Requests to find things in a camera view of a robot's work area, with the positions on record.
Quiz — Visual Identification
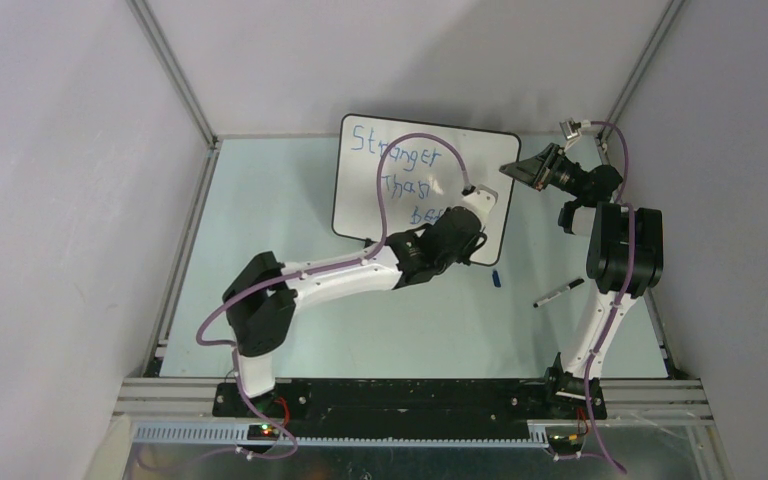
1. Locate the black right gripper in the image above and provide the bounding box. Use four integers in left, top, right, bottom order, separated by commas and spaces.
500, 142, 586, 199

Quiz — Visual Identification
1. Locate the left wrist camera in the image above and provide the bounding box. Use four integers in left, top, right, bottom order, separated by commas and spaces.
459, 185, 498, 227

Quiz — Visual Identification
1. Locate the black marker pen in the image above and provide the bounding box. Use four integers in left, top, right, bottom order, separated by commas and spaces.
532, 277, 585, 309

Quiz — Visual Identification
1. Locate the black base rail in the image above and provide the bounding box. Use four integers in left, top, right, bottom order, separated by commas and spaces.
214, 377, 607, 442

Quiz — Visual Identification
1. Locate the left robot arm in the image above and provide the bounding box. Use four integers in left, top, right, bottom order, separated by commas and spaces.
222, 206, 487, 417

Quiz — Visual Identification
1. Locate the white whiteboard black frame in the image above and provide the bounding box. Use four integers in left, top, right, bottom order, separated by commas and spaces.
332, 114, 521, 266

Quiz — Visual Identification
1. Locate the grey cable duct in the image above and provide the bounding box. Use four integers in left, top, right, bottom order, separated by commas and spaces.
132, 421, 549, 449

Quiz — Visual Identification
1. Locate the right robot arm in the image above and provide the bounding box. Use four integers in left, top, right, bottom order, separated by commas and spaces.
499, 143, 664, 418

